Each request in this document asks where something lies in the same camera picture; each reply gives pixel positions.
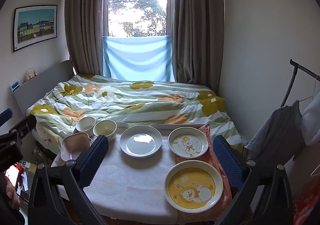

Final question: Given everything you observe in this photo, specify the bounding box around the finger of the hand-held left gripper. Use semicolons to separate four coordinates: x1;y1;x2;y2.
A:
0;108;13;127
0;116;37;144

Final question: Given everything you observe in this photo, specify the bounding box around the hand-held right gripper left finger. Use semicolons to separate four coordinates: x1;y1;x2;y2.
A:
27;135;109;225

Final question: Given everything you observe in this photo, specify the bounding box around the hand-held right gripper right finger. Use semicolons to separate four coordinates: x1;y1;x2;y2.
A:
212;136;293;225

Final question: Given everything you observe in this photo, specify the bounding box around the white irregular bowl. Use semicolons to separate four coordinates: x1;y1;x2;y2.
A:
61;132;93;161

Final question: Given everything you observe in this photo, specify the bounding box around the person's left hand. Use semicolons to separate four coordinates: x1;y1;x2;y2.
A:
5;181;21;209

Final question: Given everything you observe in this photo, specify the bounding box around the smartphone with red screen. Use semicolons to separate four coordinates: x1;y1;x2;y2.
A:
5;162;23;187

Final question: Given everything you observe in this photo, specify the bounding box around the cream bowl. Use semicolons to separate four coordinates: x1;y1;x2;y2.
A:
93;120;117;142

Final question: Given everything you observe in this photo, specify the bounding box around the orange patterned cloth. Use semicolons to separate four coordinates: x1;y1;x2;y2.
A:
175;124;233;225

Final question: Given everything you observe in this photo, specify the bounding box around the white duck print plate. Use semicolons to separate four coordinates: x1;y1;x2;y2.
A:
167;127;209;159

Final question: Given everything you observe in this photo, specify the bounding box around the large yellow duck plate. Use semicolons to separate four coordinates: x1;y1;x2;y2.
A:
164;160;224;213

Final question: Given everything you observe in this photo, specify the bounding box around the grey headboard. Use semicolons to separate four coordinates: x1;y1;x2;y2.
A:
14;60;75;117

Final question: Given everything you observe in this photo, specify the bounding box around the plain white plate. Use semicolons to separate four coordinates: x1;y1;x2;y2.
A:
119;126;163;158

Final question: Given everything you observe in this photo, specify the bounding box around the grey garment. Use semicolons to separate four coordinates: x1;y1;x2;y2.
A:
246;101;303;168

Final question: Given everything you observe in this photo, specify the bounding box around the floral green blanket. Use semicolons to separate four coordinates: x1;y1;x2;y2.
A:
26;73;247;155

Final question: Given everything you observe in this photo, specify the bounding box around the red bag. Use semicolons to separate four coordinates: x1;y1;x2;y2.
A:
292;177;320;225

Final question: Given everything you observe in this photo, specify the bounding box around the framed houses picture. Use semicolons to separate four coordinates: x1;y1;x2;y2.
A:
13;5;58;53

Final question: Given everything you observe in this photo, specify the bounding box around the white garment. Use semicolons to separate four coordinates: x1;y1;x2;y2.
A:
301;87;320;147

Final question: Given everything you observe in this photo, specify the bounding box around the light blue cloth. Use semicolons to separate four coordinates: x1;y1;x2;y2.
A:
102;35;175;82

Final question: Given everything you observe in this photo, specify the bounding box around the brown curtain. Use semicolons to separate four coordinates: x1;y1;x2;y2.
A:
64;0;108;76
170;0;225;84

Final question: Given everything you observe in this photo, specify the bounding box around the black clothes rack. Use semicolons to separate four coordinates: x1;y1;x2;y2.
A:
280;58;320;108

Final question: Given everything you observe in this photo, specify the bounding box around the window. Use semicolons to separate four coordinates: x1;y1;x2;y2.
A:
104;0;173;39

